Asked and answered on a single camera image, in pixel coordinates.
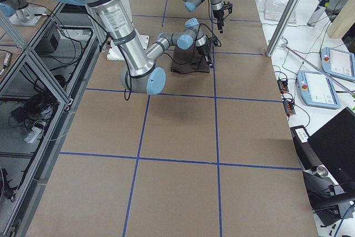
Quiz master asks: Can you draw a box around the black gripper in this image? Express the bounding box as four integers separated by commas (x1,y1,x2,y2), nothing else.
212,9,224,33
197,44,214,68

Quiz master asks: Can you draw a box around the dark brown t-shirt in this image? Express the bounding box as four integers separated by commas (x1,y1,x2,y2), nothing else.
170,47,210,74

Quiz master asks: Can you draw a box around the brown paper table cover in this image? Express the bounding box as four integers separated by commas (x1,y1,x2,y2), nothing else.
27,0,318,236

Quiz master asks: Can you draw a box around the near teach pendant tablet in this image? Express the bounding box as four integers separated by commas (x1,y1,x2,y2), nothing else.
297,70,341,109

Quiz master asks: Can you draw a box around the teach pendant tablet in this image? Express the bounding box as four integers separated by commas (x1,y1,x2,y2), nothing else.
321,47,354,82
297,70,341,109

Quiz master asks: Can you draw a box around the far teach pendant tablet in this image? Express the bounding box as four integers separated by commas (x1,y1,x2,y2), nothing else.
321,47,354,82

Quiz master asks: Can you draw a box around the black laptop monitor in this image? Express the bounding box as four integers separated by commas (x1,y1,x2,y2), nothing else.
308,108,354,191

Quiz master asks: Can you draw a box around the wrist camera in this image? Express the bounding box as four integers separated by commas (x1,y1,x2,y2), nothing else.
222,1,233,14
207,36,222,47

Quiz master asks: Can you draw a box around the aluminium frame post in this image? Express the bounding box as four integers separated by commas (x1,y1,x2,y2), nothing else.
265,0,300,57

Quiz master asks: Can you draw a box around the white pedestal base plate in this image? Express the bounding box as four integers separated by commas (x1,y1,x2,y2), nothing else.
107,33,149,61

